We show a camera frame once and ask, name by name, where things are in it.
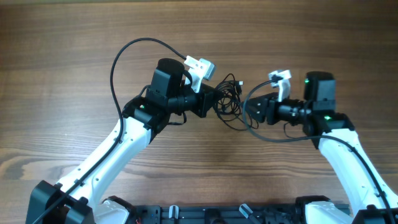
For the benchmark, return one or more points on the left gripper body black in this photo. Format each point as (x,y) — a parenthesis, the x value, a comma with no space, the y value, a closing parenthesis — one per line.
(204,101)

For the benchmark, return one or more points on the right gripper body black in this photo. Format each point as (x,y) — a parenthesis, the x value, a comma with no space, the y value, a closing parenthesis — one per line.
(267,109)

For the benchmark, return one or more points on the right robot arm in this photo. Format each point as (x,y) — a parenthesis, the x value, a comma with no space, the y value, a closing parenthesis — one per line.
(335,136)

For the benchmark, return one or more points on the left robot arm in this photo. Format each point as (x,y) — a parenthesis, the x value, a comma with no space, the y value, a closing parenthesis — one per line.
(78,196)

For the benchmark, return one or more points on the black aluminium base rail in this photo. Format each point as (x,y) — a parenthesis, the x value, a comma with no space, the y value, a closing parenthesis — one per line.
(154,214)

